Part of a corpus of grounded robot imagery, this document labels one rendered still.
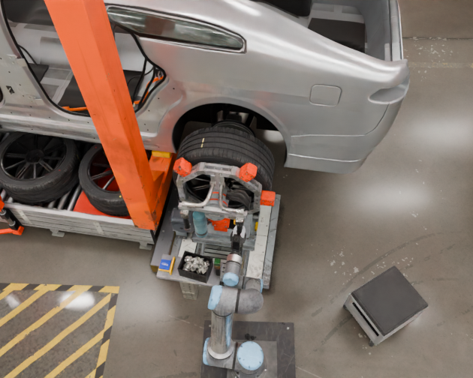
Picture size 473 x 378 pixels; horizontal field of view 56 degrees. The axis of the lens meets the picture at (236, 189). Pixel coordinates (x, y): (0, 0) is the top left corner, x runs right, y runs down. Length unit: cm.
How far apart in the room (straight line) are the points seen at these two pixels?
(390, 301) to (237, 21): 206
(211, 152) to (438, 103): 294
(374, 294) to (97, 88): 221
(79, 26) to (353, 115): 158
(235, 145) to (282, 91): 43
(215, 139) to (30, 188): 159
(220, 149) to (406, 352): 197
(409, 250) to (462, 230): 52
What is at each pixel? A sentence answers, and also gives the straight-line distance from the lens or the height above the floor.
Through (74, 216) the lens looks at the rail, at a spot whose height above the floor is 39.
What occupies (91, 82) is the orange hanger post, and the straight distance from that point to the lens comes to 215.
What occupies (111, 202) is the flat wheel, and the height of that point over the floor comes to 49.
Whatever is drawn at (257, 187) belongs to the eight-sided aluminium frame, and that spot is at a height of 98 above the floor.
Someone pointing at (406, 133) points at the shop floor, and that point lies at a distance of 462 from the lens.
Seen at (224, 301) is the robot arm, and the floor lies 123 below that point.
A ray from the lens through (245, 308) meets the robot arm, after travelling 217.
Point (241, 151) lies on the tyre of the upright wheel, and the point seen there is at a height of 116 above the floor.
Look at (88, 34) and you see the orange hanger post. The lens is 196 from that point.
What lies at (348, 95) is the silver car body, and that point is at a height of 149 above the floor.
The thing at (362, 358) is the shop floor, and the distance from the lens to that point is 346.
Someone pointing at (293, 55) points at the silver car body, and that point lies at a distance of 250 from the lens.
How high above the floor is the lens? 327
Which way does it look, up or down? 56 degrees down
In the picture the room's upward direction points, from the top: straight up
